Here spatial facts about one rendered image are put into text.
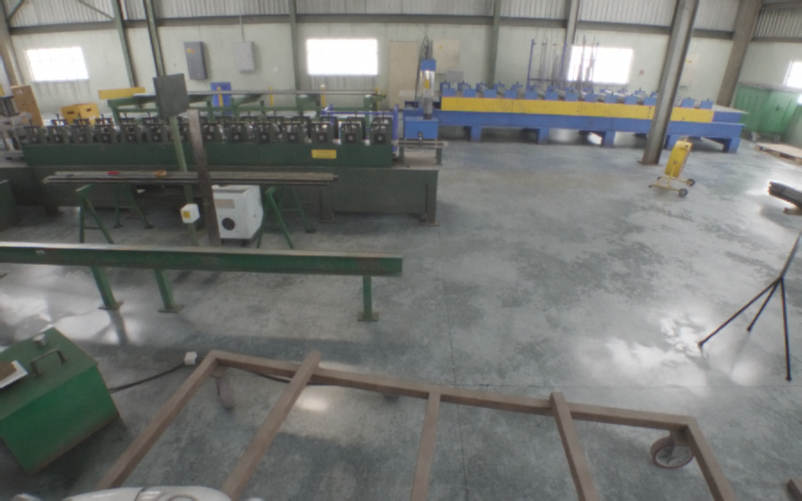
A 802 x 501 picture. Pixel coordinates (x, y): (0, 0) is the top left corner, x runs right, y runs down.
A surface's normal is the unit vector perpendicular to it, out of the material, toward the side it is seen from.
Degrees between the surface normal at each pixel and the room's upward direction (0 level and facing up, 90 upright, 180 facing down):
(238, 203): 90
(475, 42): 90
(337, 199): 90
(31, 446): 90
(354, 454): 0
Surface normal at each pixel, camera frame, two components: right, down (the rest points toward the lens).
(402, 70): -0.04, 0.46
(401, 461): 0.01, -0.89
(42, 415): 0.86, 0.24
